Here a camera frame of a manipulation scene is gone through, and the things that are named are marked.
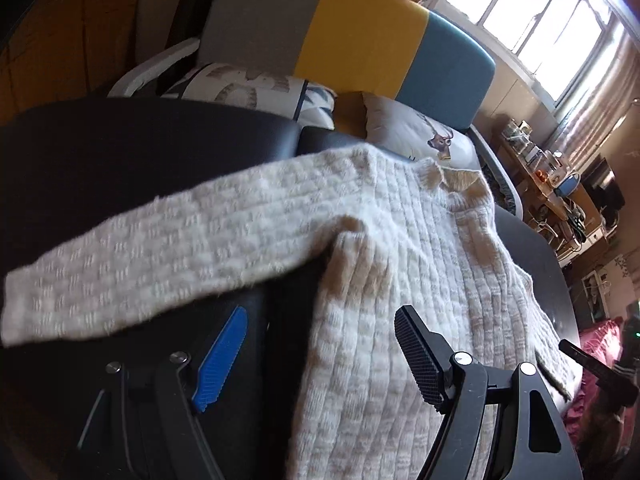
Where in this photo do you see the cream knitted sweater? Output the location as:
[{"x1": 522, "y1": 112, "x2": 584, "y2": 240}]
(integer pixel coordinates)
[{"x1": 0, "y1": 142, "x2": 583, "y2": 480}]

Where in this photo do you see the group of jars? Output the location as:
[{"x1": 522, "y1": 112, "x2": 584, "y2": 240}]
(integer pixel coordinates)
[{"x1": 502, "y1": 120, "x2": 563, "y2": 176}]

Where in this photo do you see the sheer pink curtain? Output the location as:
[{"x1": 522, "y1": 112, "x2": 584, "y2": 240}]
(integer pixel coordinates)
[{"x1": 552, "y1": 25, "x2": 640, "y2": 161}]

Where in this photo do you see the white cabinet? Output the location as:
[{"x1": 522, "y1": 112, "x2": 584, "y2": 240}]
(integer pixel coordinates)
[{"x1": 580, "y1": 267, "x2": 613, "y2": 321}]

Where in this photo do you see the blue chair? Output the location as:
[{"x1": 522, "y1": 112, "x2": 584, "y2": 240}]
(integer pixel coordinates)
[{"x1": 555, "y1": 172, "x2": 583, "y2": 198}]

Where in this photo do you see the black rolled mat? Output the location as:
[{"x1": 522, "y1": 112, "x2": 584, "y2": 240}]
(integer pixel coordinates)
[{"x1": 165, "y1": 0, "x2": 221, "y2": 56}]

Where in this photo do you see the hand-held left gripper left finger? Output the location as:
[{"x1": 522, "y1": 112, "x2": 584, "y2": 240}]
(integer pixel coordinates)
[{"x1": 77, "y1": 306, "x2": 249, "y2": 480}]

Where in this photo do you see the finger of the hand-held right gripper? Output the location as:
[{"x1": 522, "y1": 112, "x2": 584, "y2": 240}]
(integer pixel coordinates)
[{"x1": 558, "y1": 339, "x2": 608, "y2": 378}]

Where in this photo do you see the grey yellow blue sofa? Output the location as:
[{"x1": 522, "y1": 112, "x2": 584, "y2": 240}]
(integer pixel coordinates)
[{"x1": 107, "y1": 0, "x2": 526, "y2": 221}]

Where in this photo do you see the white framed window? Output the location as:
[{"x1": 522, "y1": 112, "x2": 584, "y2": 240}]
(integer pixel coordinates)
[{"x1": 442, "y1": 0, "x2": 618, "y2": 106}]

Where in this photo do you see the black monitor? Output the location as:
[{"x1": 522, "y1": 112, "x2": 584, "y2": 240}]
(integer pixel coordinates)
[{"x1": 582, "y1": 157, "x2": 626, "y2": 221}]

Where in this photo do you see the deer print pillow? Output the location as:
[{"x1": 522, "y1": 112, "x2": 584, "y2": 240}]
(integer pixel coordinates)
[{"x1": 362, "y1": 91, "x2": 481, "y2": 166}]

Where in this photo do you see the geometric print pillow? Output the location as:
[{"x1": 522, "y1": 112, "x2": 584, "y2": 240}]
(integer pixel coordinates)
[{"x1": 160, "y1": 62, "x2": 337, "y2": 131}]

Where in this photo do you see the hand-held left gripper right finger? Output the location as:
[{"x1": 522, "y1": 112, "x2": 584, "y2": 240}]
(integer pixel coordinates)
[{"x1": 394, "y1": 305, "x2": 583, "y2": 480}]

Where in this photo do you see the wooden desk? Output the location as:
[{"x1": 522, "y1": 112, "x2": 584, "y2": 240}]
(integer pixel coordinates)
[{"x1": 492, "y1": 120, "x2": 608, "y2": 261}]

